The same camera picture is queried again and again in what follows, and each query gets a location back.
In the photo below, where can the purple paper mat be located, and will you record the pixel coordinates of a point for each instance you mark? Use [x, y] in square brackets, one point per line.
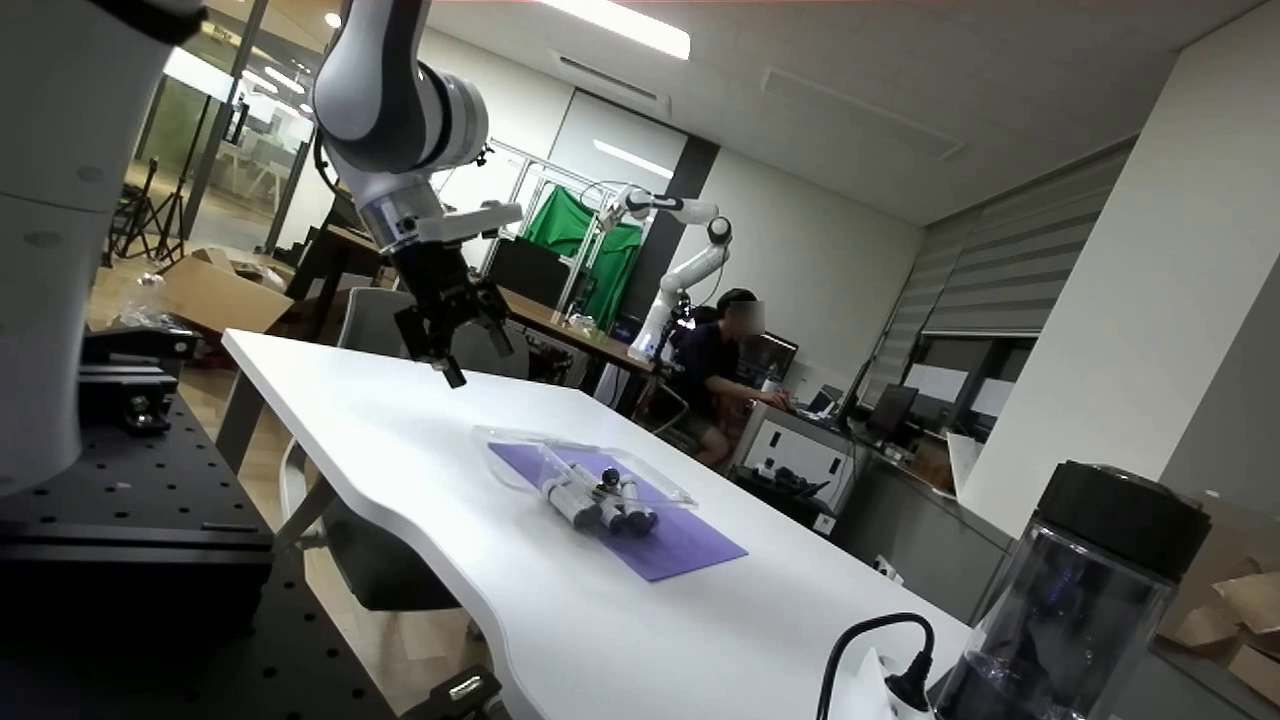
[683, 540]

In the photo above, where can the grey power strip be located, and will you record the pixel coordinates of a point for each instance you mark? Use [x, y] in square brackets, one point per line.
[464, 688]

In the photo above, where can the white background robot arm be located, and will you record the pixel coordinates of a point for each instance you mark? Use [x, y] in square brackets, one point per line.
[683, 263]

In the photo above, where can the clear jar with black lid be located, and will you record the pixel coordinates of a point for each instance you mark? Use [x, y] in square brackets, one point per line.
[1073, 594]

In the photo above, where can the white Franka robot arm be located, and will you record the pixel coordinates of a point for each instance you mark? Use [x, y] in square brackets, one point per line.
[386, 92]

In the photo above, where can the black perforated breadboard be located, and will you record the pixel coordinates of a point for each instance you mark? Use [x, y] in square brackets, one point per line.
[160, 534]

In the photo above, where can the brown wooden desk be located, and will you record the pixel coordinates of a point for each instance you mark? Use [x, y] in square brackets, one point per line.
[572, 326]

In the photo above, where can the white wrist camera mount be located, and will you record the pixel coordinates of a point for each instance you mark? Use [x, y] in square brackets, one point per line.
[470, 221]

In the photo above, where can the grey window blinds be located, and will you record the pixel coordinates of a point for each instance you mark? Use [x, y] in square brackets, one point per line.
[1026, 252]

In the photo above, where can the brown cardboard box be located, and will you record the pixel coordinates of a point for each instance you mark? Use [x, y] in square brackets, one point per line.
[220, 294]

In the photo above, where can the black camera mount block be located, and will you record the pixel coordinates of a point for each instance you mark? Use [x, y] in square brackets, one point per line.
[129, 376]

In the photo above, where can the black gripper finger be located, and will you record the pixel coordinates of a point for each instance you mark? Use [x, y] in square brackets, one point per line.
[414, 332]
[455, 358]

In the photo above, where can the black tripod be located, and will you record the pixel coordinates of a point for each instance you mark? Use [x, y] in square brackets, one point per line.
[158, 212]

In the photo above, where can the grey chair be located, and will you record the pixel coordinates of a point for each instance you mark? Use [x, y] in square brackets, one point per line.
[370, 320]

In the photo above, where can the ceiling light panel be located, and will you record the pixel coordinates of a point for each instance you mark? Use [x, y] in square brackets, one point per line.
[625, 23]

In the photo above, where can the seated person in dark shirt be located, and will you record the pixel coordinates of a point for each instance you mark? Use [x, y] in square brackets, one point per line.
[714, 365]

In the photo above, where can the crumpled brown cardboard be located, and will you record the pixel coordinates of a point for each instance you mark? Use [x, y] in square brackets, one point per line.
[1242, 627]

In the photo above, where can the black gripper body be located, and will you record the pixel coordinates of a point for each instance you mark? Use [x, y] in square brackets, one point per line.
[438, 283]

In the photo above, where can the green cloth backdrop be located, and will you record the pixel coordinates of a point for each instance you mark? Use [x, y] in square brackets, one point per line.
[586, 247]

